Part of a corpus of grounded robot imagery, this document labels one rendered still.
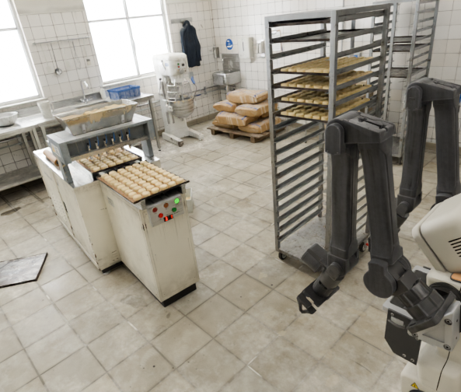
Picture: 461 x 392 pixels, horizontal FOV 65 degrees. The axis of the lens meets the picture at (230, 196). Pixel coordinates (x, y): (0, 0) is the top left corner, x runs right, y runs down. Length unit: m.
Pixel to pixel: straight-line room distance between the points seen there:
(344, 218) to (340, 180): 0.11
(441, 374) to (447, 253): 0.40
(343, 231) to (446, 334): 0.32
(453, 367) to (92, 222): 2.47
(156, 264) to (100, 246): 0.72
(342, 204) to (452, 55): 4.38
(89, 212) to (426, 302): 2.46
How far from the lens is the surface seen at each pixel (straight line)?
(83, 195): 2.90
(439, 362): 1.30
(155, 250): 2.47
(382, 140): 0.83
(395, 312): 1.19
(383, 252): 0.94
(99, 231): 3.05
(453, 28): 5.20
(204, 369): 2.38
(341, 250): 1.00
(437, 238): 1.03
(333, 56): 2.16
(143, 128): 3.05
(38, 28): 5.90
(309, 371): 2.34
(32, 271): 3.67
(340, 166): 0.90
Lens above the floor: 1.85
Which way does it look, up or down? 27 degrees down
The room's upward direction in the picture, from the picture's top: 6 degrees counter-clockwise
